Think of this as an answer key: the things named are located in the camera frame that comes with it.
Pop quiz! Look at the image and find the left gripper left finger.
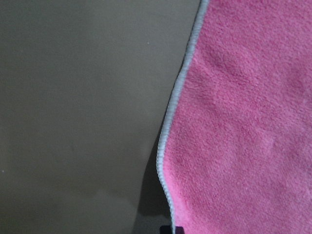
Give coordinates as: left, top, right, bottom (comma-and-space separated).
159, 226, 171, 234

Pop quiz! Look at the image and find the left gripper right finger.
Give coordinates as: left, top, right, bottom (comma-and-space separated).
175, 226, 185, 234

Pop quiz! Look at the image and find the pink towel with white hem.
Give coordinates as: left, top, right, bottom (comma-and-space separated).
156, 0, 312, 234

